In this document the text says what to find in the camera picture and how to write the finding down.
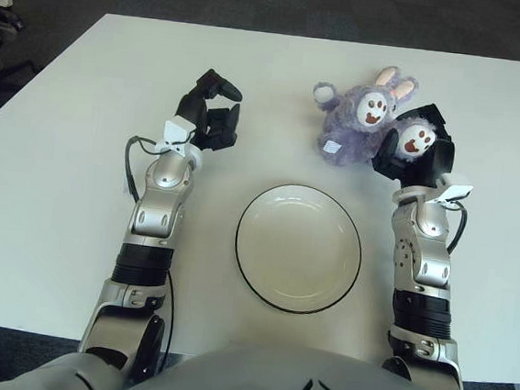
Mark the white plate black rim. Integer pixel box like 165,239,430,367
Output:
228,179,371,319

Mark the purple plush bunny doll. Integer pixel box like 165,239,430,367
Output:
305,60,452,177

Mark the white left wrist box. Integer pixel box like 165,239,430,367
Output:
161,114,194,146

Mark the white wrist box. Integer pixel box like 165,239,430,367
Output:
440,183,474,208
161,114,194,146

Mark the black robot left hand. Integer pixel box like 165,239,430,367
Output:
171,65,246,155

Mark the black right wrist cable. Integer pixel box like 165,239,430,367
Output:
447,202,470,255

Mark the grey robot torso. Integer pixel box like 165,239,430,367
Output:
6,318,520,390

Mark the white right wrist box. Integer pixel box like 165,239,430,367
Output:
440,183,474,208

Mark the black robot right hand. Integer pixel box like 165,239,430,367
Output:
370,96,461,193

